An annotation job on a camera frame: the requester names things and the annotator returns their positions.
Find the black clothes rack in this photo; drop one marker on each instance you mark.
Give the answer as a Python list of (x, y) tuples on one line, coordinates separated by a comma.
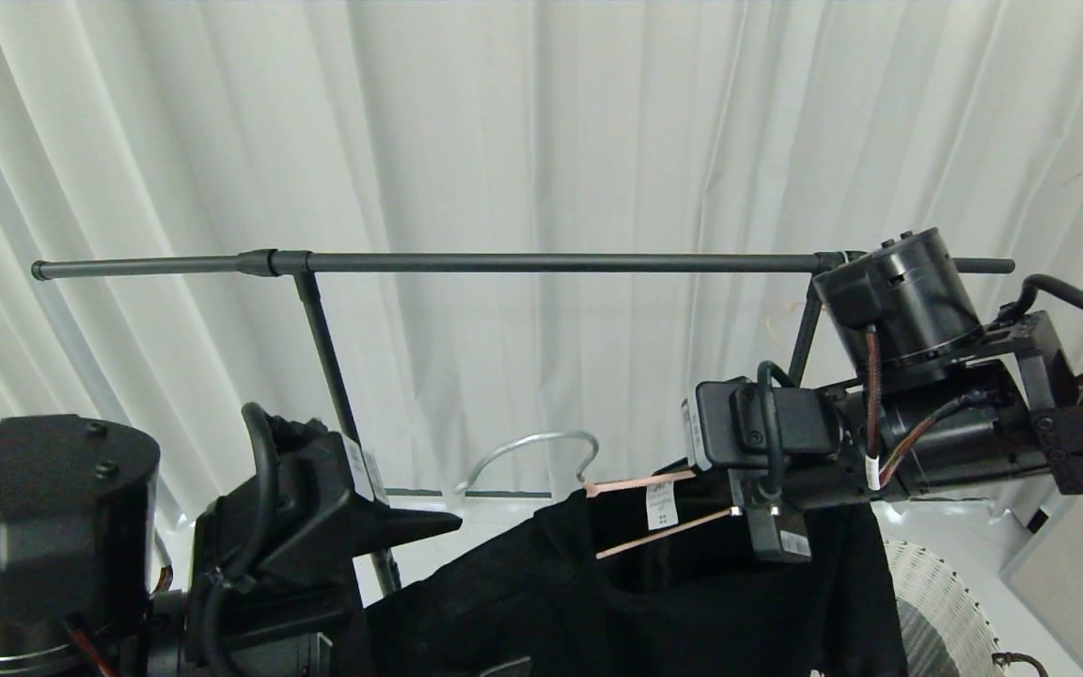
[(541, 263)]

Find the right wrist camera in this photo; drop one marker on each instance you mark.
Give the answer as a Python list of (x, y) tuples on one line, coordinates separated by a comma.
[(758, 423)]

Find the black garment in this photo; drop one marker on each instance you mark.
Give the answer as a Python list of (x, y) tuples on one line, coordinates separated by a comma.
[(692, 611)]

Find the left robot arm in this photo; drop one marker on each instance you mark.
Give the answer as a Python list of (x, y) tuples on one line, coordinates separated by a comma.
[(34, 517)]

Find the white laundry basket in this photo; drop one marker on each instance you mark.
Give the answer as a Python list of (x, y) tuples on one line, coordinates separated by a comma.
[(946, 611)]

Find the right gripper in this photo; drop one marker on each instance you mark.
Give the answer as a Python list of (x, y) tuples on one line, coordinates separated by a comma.
[(965, 442)]

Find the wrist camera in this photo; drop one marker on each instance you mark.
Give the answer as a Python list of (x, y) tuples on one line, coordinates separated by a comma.
[(758, 423), (316, 508)]

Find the white curtain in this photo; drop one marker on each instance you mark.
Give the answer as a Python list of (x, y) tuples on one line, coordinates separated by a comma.
[(541, 122)]

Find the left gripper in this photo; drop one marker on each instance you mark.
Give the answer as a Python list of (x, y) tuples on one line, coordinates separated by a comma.
[(259, 625)]

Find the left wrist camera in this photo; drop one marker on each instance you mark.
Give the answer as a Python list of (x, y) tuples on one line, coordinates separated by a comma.
[(316, 508)]

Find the pink clothes hanger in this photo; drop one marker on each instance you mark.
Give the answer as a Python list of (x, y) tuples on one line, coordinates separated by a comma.
[(640, 482)]

